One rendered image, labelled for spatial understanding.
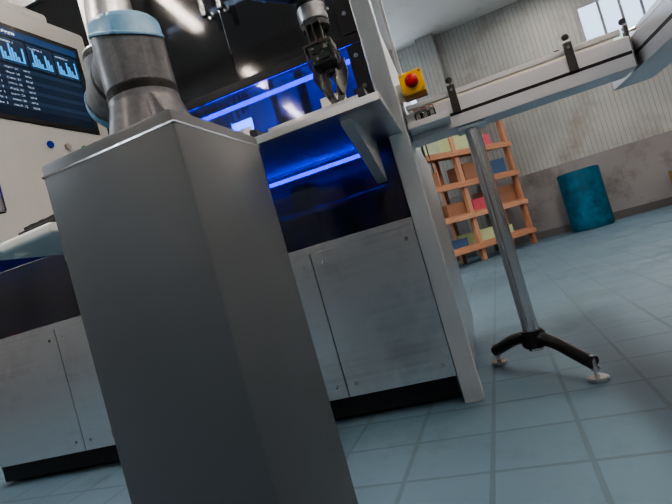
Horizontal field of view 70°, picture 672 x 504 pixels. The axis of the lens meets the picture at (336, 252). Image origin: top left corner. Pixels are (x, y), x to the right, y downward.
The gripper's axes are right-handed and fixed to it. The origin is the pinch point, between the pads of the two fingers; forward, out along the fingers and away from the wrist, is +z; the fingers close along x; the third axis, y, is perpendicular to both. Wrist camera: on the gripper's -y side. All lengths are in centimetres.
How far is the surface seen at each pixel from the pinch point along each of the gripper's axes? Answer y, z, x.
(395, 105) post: -30.2, -3.0, 11.5
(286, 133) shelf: 9.7, 5.5, -12.7
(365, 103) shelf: 9.8, 5.4, 7.7
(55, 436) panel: -30, 75, -151
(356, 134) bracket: -1.5, 8.7, 1.9
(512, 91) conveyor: -41, 2, 47
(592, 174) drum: -656, 16, 215
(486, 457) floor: 7, 92, 12
